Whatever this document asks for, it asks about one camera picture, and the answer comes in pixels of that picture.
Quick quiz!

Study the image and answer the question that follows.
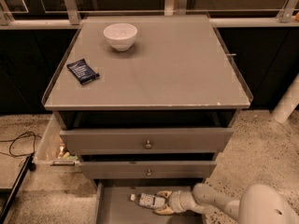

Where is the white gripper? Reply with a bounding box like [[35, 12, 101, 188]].
[[155, 190, 185, 216]]

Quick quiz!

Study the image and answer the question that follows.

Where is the blue plastic water bottle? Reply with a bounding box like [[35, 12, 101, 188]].
[[129, 193, 166, 210]]

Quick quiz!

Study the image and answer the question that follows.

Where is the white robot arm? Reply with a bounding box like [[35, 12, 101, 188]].
[[155, 183, 299, 224]]

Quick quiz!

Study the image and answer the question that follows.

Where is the grey bottom drawer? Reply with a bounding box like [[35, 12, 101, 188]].
[[95, 178, 206, 224]]

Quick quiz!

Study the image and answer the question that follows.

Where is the grey drawer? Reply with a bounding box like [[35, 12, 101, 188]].
[[79, 161, 217, 179], [95, 178, 206, 224], [60, 128, 233, 155]]

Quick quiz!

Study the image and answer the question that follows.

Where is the grey middle drawer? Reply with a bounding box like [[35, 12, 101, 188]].
[[79, 161, 217, 179]]

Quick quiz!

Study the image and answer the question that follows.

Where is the grey top drawer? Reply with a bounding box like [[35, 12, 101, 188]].
[[60, 128, 233, 155]]

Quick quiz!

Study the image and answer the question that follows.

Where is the grey drawer cabinet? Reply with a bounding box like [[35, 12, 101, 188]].
[[41, 13, 254, 130]]

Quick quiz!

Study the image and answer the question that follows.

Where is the clear plastic storage bin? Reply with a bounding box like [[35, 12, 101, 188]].
[[34, 116, 80, 173]]

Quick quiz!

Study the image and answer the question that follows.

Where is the black floor stand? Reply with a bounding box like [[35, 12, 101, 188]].
[[0, 154, 35, 224]]

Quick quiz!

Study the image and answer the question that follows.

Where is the dark blue snack packet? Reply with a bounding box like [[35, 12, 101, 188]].
[[66, 59, 100, 85]]

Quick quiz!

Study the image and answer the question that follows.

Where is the white ceramic bowl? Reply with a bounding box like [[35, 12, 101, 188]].
[[103, 23, 137, 51]]

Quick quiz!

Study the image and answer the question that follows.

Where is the white metal railing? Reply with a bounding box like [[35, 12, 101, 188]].
[[1, 0, 298, 25]]

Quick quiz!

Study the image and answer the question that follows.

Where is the white diagonal post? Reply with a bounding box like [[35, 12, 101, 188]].
[[272, 74, 299, 123]]

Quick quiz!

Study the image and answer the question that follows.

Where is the black floor cable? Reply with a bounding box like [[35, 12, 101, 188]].
[[0, 131, 43, 168]]

